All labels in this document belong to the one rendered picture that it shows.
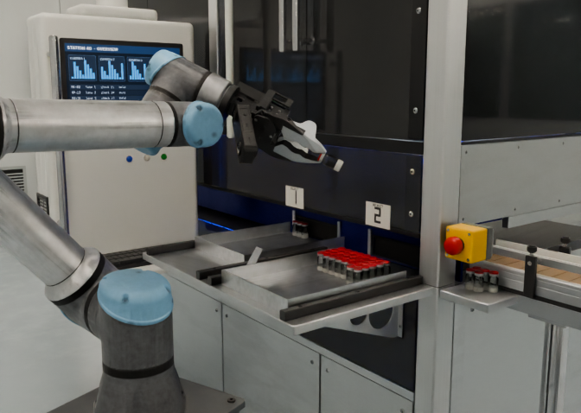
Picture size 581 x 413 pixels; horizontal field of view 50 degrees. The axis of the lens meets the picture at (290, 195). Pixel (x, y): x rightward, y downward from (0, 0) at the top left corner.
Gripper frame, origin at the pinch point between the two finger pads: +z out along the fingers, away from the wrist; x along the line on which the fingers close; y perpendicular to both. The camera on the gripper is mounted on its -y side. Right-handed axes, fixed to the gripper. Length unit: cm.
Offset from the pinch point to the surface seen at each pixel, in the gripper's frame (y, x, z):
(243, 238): 30, 71, -10
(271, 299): -12.2, 29.9, 5.0
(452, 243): 11.4, 14.7, 33.7
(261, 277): 2.2, 45.0, 0.7
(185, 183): 51, 85, -38
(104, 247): 19, 94, -49
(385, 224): 23.2, 30.8, 21.5
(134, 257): 15, 85, -37
